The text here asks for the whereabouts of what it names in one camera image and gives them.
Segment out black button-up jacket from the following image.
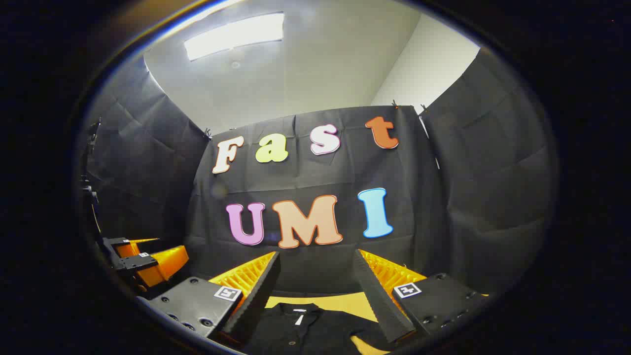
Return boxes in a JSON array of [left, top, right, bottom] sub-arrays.
[[244, 302, 395, 355]]

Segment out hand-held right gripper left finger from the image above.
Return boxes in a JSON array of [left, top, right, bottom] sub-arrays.
[[138, 251, 281, 346]]

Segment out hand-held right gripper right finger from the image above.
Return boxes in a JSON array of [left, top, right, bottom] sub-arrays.
[[352, 249, 491, 346]]

